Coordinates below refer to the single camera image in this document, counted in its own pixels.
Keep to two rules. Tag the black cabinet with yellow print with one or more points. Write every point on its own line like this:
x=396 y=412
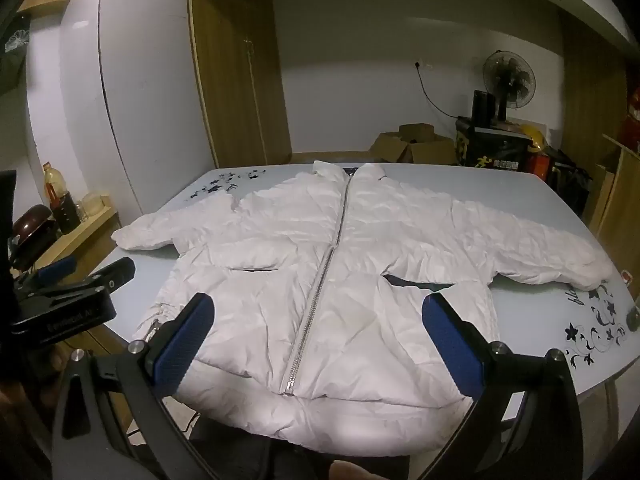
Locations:
x=492 y=147

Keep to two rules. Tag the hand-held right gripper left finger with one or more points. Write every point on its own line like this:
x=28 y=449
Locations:
x=182 y=347

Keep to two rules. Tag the white refrigerator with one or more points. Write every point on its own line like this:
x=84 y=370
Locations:
x=125 y=85

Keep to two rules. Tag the black bag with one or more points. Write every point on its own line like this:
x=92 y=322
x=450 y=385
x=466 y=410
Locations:
x=570 y=180

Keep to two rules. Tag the black standing fan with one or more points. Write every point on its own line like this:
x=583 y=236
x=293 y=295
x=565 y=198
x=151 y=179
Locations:
x=509 y=80

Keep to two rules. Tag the wooden side cabinet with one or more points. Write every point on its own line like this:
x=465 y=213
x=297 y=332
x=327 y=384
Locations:
x=620 y=200

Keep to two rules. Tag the dark sauce bottle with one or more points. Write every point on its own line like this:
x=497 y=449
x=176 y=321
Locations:
x=65 y=215

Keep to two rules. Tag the dark flower print cloth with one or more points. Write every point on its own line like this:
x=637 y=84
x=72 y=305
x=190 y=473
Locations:
x=12 y=50

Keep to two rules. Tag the small cardboard box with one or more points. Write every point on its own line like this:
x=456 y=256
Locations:
x=390 y=147

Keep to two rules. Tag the black speaker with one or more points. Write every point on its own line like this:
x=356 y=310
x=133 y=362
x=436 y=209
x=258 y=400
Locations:
x=484 y=107

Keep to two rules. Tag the maroon cooking pot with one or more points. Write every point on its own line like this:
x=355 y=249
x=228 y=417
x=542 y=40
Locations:
x=32 y=235

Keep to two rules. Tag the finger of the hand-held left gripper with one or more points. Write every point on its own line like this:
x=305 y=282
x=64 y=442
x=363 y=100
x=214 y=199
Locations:
x=114 y=274
x=56 y=267

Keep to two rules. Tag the white puffer jacket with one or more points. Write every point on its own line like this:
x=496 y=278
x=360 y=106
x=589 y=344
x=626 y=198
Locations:
x=250 y=240

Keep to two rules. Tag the white wall socket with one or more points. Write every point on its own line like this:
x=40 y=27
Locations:
x=422 y=64

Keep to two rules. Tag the pale plastic jar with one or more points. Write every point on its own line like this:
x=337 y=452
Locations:
x=94 y=204

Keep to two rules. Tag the cooking oil bottle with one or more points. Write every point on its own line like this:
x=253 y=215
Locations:
x=52 y=182

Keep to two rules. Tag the large cardboard box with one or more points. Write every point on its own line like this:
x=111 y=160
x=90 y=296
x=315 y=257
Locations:
x=432 y=147

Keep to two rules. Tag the wooden wardrobe door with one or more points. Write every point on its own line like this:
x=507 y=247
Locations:
x=235 y=85

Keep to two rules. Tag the yellow helmet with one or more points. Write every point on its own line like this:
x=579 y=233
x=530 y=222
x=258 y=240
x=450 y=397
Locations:
x=532 y=135

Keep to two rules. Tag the wooden side shelf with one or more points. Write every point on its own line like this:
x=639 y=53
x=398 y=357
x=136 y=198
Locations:
x=95 y=240

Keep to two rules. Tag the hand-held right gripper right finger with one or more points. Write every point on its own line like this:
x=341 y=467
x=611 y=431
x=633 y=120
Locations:
x=452 y=345

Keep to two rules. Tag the red canister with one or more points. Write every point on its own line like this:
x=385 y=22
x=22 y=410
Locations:
x=539 y=166

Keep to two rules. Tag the red packet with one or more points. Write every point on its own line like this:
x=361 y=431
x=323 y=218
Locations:
x=631 y=120

